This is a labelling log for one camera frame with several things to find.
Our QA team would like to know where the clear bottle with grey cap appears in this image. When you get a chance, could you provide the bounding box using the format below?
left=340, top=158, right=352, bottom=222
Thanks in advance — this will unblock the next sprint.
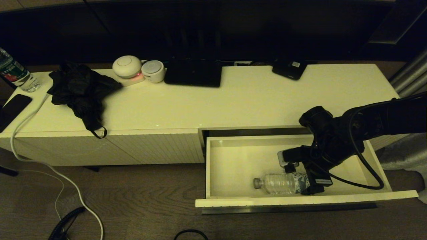
left=253, top=172, right=311, bottom=195

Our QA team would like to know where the grey curtain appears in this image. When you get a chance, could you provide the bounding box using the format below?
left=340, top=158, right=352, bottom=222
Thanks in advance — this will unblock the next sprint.
left=380, top=47, right=427, bottom=203

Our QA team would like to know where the water bottle with red label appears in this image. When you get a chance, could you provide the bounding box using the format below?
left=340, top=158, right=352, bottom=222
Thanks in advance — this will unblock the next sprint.
left=0, top=47, right=41, bottom=93

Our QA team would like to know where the small black device with sticker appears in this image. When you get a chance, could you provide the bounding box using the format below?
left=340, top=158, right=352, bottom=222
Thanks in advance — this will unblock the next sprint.
left=272, top=60, right=308, bottom=81

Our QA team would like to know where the large black television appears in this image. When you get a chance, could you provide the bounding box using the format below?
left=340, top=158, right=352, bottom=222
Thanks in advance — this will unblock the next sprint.
left=0, top=3, right=396, bottom=64

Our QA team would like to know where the white low cabinet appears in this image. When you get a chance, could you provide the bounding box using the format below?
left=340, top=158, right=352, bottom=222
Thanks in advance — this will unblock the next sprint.
left=0, top=63, right=420, bottom=177

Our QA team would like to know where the black floor cable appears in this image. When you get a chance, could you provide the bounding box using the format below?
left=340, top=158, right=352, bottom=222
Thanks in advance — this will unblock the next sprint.
left=173, top=229, right=209, bottom=240

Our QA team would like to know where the white ribbed cabinet front panel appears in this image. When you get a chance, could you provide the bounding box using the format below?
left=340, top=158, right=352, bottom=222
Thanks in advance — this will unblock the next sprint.
left=107, top=128, right=205, bottom=165
left=0, top=131, right=142, bottom=166

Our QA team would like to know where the black coiled cable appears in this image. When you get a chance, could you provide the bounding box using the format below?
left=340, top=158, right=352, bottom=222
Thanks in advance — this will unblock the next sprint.
left=48, top=206, right=86, bottom=240

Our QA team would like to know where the white dome-shaped device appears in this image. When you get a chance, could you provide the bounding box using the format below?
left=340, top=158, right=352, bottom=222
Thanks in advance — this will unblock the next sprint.
left=112, top=55, right=142, bottom=79

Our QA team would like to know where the thick white cable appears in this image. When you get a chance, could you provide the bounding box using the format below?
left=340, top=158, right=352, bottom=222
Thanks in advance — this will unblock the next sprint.
left=11, top=93, right=104, bottom=240

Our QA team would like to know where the black rectangular frame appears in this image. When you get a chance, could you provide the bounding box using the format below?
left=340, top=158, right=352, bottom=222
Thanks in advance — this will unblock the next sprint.
left=365, top=0, right=427, bottom=45

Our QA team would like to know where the thin white cable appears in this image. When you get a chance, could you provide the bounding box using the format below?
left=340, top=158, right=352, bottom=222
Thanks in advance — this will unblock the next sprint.
left=18, top=168, right=65, bottom=221

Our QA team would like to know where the white drawer with dark handle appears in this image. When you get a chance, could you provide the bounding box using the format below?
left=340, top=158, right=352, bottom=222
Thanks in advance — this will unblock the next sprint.
left=194, top=133, right=419, bottom=214

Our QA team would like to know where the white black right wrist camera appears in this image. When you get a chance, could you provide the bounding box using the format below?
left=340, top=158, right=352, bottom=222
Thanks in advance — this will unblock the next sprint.
left=278, top=147, right=312, bottom=167

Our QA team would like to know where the white cylindrical speaker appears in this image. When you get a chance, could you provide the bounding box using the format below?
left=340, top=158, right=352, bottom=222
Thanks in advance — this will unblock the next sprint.
left=141, top=60, right=166, bottom=83

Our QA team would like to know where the black smartphone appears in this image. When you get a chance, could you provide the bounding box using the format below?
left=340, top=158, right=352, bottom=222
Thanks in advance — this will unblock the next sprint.
left=0, top=94, right=33, bottom=133

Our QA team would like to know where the black rectangular set-top box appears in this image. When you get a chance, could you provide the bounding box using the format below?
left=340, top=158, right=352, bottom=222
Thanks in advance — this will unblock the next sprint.
left=164, top=57, right=223, bottom=88

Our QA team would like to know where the white power strip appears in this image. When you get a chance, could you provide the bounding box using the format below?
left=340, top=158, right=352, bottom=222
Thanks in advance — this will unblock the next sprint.
left=115, top=72, right=146, bottom=88

